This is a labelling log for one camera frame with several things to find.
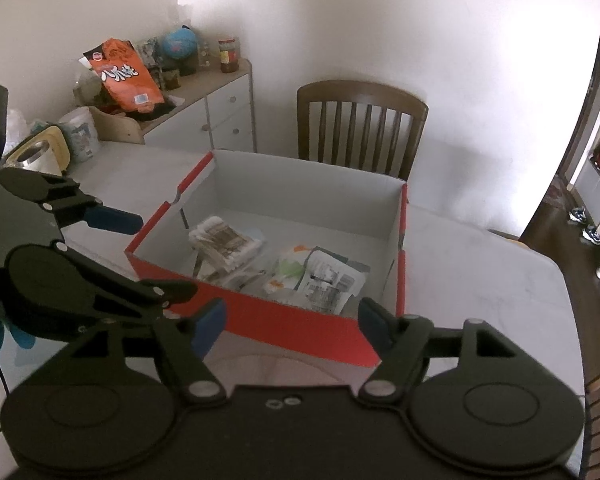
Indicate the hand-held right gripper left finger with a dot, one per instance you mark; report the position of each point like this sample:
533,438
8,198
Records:
207,327

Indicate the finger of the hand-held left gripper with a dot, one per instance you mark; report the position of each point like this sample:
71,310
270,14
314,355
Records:
145,295
115,220

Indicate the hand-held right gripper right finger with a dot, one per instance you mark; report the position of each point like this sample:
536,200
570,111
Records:
375,327

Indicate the red cardboard box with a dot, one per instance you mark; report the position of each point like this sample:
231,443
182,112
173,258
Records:
290,320

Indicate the cotton swab pack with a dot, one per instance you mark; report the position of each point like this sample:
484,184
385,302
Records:
225,242

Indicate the white marble desktop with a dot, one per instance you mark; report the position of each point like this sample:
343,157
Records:
480,285

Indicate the light wooden tray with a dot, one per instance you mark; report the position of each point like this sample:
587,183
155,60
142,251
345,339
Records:
120,132

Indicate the white patterned cup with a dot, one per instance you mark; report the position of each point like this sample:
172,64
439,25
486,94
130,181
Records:
82,135

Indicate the yellow tape dispenser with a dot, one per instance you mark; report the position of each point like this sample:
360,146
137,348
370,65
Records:
55,145

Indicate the clear plastic bag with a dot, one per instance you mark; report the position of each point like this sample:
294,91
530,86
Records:
17,127

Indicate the orange snack bag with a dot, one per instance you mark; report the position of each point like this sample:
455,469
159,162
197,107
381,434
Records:
127,80

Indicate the white sideboard cabinet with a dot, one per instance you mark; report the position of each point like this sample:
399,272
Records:
230,105

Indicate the clear plastic bottle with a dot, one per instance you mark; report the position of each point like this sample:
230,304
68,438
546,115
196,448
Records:
204,55

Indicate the blue globe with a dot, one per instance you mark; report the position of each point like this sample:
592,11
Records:
177,42

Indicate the red lidded jar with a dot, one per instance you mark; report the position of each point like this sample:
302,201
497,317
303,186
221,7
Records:
228,57

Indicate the dark white sneaker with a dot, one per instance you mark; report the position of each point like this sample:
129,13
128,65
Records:
578,215
594,235

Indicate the brown wooden chair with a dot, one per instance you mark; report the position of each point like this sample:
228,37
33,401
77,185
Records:
360,91

